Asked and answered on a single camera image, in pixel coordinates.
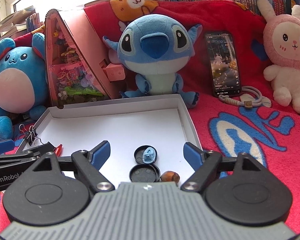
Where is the white phone lanyard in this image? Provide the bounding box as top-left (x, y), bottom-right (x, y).
top-left (219, 85), bottom-right (272, 109)

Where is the pink bunny plush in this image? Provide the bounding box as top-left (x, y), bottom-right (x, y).
top-left (257, 0), bottom-right (300, 115)

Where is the blue alien plush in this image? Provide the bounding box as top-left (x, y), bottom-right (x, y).
top-left (102, 14), bottom-right (203, 109)

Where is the red printed blanket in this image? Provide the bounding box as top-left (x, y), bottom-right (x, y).
top-left (0, 0), bottom-right (300, 230)

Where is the black round lid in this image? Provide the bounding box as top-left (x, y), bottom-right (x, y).
top-left (134, 145), bottom-right (157, 165)
top-left (129, 164), bottom-right (160, 183)

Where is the brown acorn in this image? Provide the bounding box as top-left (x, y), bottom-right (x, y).
top-left (161, 171), bottom-right (180, 182)

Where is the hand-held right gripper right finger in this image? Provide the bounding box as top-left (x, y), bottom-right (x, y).
top-left (182, 142), bottom-right (268, 194)

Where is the stack of books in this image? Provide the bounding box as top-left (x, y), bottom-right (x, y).
top-left (0, 7), bottom-right (40, 34)

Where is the light blue plastic clip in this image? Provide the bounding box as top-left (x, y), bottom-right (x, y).
top-left (142, 148), bottom-right (155, 164)

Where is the black smartphone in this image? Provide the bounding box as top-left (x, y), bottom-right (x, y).
top-left (205, 31), bottom-right (242, 98)

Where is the round blue mouse plush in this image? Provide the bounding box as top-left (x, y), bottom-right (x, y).
top-left (0, 32), bottom-right (49, 143)

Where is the white cardboard box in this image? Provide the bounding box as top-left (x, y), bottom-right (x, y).
top-left (14, 94), bottom-right (203, 183)

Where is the small black binder clip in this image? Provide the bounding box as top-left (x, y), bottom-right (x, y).
top-left (19, 124), bottom-right (45, 147)

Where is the pink triangular toy house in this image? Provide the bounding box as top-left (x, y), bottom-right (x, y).
top-left (44, 9), bottom-right (126, 107)

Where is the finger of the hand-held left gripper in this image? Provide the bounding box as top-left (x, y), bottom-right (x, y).
top-left (0, 141), bottom-right (15, 155)
top-left (14, 142), bottom-right (56, 159)

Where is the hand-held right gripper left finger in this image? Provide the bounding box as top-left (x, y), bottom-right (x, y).
top-left (32, 140), bottom-right (115, 194)

